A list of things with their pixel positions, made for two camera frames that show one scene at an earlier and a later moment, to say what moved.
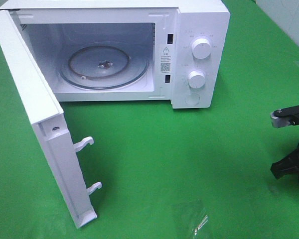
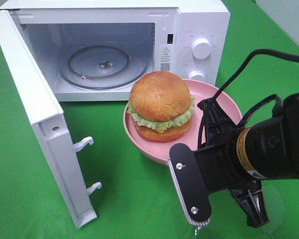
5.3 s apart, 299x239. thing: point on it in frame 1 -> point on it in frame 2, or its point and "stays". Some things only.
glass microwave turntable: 103,65 stays
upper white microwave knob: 201,48 stays
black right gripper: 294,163 -> 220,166
